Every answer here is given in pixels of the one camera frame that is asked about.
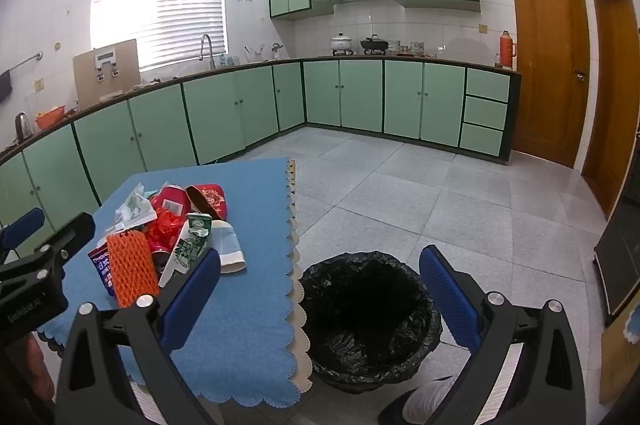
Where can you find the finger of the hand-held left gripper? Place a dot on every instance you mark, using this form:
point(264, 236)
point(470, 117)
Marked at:
point(22, 225)
point(75, 230)

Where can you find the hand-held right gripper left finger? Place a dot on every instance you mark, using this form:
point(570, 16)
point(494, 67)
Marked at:
point(192, 300)

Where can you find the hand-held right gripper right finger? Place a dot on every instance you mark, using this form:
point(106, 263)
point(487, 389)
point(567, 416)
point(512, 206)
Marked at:
point(450, 300)

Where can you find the red printed snack wrapper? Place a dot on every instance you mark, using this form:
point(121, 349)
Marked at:
point(100, 267)

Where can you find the green white milk carton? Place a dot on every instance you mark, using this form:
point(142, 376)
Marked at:
point(187, 250)

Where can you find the clear plastic wrapper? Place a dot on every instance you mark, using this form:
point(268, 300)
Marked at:
point(132, 205)

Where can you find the orange foam net sleeve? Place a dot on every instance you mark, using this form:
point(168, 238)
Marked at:
point(130, 270)

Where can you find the red shiny wrapper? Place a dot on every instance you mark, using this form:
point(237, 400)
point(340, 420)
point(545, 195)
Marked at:
point(165, 232)

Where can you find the bin with black bag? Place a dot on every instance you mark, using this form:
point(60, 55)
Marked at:
point(370, 355)

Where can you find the red barcode snack bag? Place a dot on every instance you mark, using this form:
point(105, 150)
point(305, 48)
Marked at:
point(170, 202)

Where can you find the red gold paper cup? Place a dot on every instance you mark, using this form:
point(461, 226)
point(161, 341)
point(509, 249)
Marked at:
point(207, 200)

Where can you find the person's left hand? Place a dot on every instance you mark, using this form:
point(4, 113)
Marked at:
point(37, 357)

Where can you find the blue scalloped tablecloth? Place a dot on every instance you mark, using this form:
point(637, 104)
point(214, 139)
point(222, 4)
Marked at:
point(240, 305)

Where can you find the steel kettle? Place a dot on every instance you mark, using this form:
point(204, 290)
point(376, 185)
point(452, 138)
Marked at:
point(22, 127)

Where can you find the person's white dark shoe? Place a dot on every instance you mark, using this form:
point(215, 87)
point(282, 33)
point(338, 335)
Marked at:
point(425, 400)

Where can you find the orange plastic basin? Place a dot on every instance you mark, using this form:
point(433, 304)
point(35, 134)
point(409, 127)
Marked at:
point(50, 117)

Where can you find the black hanging cloth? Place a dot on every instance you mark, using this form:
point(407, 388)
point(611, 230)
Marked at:
point(5, 85)

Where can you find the brown cardboard box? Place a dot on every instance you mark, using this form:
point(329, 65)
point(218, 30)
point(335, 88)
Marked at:
point(105, 80)

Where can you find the black glass cabinet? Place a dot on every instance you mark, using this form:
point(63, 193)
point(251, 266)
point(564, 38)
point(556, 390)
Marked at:
point(622, 260)

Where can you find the tan wooden panel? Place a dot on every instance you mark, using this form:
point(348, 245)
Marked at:
point(620, 365)

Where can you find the green base cabinet run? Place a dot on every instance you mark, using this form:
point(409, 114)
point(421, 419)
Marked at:
point(360, 95)

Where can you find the steel kitchen faucet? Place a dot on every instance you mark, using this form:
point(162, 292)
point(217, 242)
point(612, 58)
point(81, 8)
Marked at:
point(206, 47)

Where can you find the white window blind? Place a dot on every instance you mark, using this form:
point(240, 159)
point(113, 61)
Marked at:
point(160, 5)

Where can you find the utensil holder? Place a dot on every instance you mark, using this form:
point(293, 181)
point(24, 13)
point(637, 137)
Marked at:
point(255, 54)

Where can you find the patterned jar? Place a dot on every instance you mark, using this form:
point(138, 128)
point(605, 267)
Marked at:
point(417, 47)

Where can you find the wide wooden door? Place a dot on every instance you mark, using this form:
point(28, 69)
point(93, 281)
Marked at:
point(550, 65)

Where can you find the narrow wooden door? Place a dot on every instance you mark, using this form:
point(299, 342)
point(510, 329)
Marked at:
point(615, 105)

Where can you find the red thermos flask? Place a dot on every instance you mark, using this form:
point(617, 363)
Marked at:
point(508, 50)

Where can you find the black wok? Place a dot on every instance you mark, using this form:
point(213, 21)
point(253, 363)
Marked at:
point(374, 44)

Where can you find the white lidded pot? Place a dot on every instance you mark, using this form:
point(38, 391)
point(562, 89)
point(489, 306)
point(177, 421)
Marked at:
point(341, 44)

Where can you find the metal wall rail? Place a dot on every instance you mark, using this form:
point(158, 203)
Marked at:
point(22, 63)

